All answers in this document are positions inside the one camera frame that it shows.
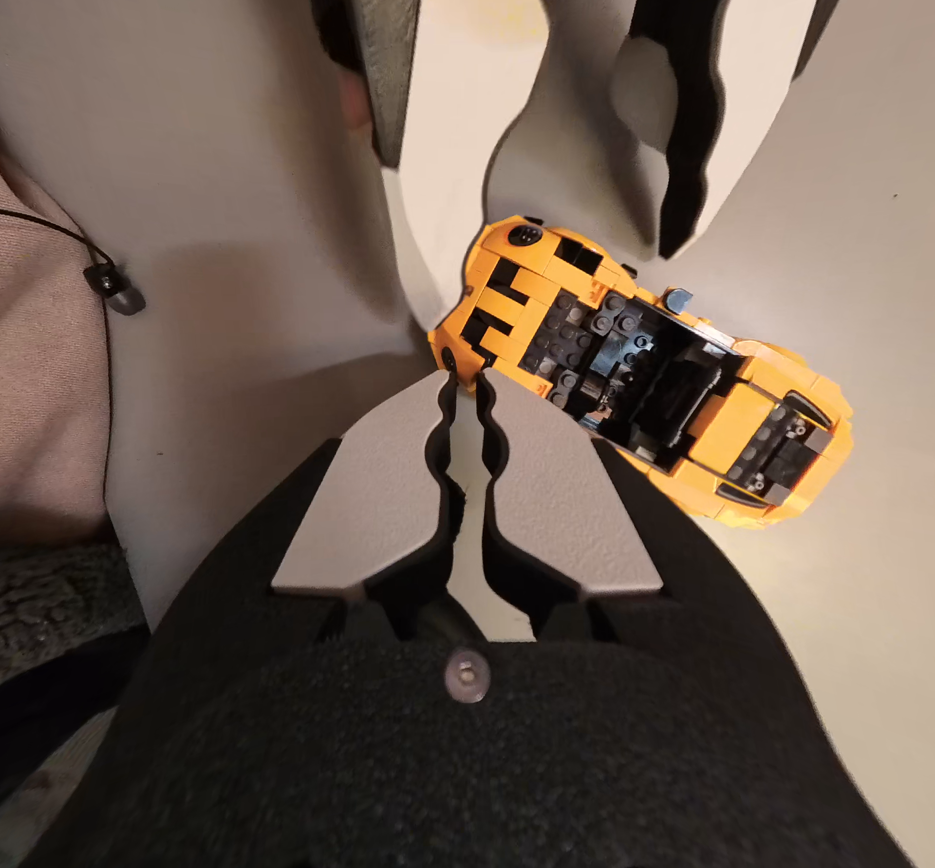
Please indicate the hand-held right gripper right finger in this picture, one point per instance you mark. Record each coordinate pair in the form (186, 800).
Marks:
(570, 503)

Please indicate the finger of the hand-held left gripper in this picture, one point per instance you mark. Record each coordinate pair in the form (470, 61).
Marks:
(460, 79)
(760, 42)

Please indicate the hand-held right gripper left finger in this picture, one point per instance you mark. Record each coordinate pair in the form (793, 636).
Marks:
(372, 503)

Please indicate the orange lego car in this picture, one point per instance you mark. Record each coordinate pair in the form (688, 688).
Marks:
(504, 291)

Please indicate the person's left hand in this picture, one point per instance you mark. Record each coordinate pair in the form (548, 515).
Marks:
(354, 101)

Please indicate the person's black fleece jacket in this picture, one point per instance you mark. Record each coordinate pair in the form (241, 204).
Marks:
(66, 605)

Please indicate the person's beige shirt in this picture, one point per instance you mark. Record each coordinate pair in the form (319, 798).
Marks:
(44, 408)

